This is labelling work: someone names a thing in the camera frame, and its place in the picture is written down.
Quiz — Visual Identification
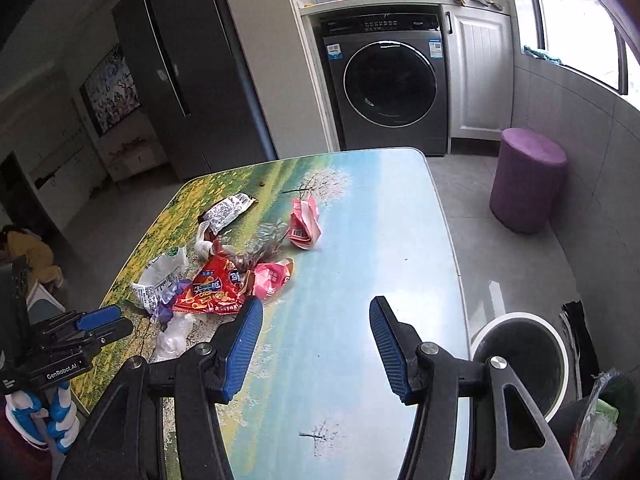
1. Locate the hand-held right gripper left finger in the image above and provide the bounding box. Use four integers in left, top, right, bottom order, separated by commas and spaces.
56, 296, 264, 480

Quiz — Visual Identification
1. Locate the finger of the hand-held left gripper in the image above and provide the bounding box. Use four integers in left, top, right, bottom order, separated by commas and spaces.
37, 318, 135, 357
34, 305, 123, 334

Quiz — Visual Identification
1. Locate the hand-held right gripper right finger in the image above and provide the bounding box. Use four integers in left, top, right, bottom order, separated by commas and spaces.
369, 296, 576, 480

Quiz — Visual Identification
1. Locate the round white rimmed bin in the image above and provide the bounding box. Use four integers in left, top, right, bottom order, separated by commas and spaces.
470, 311, 571, 423

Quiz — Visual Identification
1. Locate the pink paper wrapper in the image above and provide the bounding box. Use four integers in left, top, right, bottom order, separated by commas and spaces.
286, 195, 322, 251

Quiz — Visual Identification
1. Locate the brown wrapper with white label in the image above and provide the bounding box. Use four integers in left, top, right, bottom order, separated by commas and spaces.
198, 192, 259, 235

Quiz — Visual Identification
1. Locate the person's left forearm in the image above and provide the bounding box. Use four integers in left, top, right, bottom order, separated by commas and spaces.
0, 412, 66, 480

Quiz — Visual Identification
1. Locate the person's left hand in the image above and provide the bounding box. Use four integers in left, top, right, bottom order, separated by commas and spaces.
4, 382, 81, 456

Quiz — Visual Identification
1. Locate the blue chair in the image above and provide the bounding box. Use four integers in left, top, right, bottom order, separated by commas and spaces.
25, 280, 66, 321

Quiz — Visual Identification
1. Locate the clear plastic bag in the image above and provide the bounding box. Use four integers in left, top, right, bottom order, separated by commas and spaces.
152, 312, 198, 361

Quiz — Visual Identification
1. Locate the purple wrapper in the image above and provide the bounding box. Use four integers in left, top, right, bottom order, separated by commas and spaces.
150, 280, 193, 323

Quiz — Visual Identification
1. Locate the red snack bag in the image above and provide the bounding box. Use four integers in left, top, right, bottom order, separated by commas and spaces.
172, 255, 247, 316

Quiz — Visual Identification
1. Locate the white plastic bag green print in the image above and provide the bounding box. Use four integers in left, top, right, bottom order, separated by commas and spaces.
131, 245, 190, 311

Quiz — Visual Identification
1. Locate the small pink wrapper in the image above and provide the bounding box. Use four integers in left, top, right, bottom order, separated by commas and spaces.
252, 257, 295, 300

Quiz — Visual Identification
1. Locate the clear crumpled plastic film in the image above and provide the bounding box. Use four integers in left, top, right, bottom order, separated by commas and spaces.
230, 220, 291, 271

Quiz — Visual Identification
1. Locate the white crumpled wrapper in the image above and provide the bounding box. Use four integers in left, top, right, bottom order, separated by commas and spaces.
194, 220, 221, 261

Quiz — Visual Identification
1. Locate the landscape printed table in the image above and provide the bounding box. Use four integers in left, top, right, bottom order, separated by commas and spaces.
70, 147, 473, 480

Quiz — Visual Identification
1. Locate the white television cabinet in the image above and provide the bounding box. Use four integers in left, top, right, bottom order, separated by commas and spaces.
102, 135, 168, 183

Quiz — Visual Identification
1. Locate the black bag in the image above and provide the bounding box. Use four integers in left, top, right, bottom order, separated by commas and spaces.
560, 301, 601, 401

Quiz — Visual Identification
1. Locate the purple round stool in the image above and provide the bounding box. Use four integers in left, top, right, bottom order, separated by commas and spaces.
489, 127, 569, 234

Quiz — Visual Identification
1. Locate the plastic bag with green contents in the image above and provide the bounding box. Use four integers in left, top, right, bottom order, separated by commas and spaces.
570, 369, 626, 480

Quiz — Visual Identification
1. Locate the dark grey refrigerator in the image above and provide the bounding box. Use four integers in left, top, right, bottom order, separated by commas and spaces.
112, 0, 278, 181

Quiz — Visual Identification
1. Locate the grey washing machine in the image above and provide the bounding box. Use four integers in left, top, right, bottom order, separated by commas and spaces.
320, 12, 449, 157

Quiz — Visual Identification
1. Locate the white cabinet door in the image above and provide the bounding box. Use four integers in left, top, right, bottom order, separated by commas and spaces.
441, 4, 516, 141

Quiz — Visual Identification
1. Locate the blue cloth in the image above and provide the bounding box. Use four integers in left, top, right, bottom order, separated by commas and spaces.
522, 45, 563, 65

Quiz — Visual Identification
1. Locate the white countertop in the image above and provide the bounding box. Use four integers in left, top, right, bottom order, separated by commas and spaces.
299, 0, 511, 16

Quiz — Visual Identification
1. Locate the window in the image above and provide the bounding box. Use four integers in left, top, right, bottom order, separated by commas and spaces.
520, 0, 640, 111

